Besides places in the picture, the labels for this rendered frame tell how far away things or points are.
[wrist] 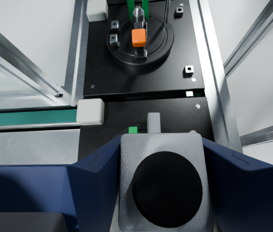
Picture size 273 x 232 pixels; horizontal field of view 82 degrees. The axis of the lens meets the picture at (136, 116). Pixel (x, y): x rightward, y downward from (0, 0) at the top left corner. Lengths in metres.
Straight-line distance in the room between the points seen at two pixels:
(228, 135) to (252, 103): 0.19
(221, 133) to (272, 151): 0.18
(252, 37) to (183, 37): 0.12
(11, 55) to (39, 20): 0.43
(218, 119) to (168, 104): 0.10
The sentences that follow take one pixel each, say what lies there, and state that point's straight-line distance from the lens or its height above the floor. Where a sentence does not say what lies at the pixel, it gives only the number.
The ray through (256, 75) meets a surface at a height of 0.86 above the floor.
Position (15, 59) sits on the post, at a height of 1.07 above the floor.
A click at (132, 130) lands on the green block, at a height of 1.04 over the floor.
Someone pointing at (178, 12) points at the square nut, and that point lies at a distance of 0.43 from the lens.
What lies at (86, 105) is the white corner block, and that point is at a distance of 0.30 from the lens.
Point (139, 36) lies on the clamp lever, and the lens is 0.25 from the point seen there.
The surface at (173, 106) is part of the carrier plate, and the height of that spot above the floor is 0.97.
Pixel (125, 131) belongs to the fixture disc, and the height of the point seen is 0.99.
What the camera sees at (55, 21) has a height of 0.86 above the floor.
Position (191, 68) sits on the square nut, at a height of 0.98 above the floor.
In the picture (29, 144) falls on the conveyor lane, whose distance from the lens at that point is 0.42.
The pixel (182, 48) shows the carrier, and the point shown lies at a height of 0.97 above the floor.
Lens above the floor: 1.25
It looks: 72 degrees down
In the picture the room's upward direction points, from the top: 14 degrees counter-clockwise
